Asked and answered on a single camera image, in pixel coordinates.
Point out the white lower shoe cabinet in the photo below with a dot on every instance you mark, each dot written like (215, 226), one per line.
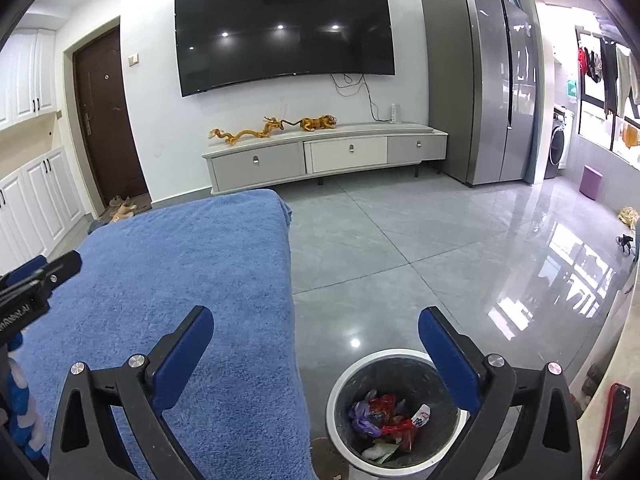
(40, 205)

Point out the hanging clothes on rack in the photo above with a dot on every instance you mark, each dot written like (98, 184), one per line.
(609, 76)

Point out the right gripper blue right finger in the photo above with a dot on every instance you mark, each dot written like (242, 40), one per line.
(544, 442)

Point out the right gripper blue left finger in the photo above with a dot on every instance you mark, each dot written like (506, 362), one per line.
(87, 443)

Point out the white marble coffee table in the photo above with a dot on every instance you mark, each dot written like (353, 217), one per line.
(613, 359)

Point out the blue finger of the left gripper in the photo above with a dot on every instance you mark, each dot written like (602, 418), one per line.
(23, 271)

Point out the white round trash bin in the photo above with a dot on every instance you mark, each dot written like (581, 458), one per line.
(413, 454)

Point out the purple plastic wrapper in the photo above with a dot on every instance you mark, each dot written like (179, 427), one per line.
(364, 420)

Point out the black wall television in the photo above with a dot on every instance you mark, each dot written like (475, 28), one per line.
(225, 42)

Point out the purple square stool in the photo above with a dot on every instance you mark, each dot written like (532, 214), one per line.
(591, 182)

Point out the red snack wrapper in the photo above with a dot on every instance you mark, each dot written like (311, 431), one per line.
(394, 414)

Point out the white upper wall cabinet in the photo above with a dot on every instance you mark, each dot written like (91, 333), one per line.
(27, 76)

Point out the white grey TV cabinet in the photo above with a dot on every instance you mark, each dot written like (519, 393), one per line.
(294, 156)

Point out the yellow cloth on floor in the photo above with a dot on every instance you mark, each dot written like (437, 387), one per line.
(629, 216)

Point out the dark brown entrance door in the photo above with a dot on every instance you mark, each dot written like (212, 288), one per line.
(104, 119)

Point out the pink white snack packet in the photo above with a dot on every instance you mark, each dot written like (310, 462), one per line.
(421, 417)

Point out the red-cased smartphone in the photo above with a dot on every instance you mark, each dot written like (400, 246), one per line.
(613, 431)

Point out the tan slipper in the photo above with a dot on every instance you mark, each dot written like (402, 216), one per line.
(123, 208)

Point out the grey double-door refrigerator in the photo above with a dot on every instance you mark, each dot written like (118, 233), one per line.
(482, 86)

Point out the white washing machine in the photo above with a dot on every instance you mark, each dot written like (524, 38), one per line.
(561, 134)

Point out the golden dragon ornament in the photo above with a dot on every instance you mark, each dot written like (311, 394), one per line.
(272, 124)

